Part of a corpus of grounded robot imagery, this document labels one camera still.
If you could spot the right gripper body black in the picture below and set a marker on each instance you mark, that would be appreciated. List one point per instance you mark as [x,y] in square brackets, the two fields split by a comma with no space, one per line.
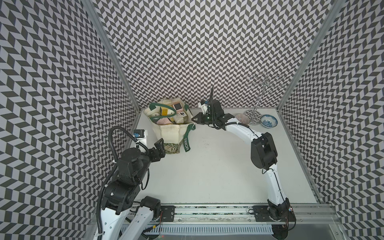
[208,117]

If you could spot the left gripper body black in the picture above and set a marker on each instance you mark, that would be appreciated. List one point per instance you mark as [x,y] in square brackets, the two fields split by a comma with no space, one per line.
[154,156]

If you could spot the cream canvas tote bag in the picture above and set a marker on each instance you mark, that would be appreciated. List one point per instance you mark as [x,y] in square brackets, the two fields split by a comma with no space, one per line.
[175,136]

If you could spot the yellow block pencil sharpener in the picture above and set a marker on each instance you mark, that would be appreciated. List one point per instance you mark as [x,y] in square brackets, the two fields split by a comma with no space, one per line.
[164,111]

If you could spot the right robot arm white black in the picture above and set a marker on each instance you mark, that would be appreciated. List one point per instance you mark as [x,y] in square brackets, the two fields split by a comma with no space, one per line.
[263,155]

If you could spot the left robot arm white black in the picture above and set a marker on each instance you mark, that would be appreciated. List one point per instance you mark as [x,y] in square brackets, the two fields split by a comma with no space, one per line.
[120,189]

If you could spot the white cartoon pencil sharpener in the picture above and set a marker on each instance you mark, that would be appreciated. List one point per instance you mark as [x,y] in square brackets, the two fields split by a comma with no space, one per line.
[180,118]

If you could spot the pink block pencil sharpener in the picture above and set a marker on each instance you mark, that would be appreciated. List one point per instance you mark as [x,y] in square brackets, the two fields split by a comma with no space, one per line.
[178,107]

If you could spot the pink rounded pencil sharpener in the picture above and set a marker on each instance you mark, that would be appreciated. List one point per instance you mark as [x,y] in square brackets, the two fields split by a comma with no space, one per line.
[164,121]

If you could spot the pink ribbed bowl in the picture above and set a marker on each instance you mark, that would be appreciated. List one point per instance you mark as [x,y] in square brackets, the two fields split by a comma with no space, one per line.
[242,118]

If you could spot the blue white patterned bowl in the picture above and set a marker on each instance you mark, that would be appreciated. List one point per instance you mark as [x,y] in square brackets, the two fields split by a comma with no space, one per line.
[268,121]

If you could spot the silver jewelry tree stand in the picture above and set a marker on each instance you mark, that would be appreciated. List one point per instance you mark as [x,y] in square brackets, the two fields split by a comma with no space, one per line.
[267,84]

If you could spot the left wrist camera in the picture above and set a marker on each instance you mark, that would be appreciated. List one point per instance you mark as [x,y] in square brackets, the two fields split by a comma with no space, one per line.
[141,136]

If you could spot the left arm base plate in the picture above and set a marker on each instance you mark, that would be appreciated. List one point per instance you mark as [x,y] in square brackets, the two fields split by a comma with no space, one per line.
[165,213]

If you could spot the aluminium mounting rail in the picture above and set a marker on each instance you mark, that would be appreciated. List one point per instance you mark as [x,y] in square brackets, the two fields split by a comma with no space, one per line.
[323,214]

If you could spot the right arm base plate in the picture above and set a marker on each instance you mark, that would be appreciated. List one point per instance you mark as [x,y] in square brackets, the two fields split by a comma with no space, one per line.
[262,214]

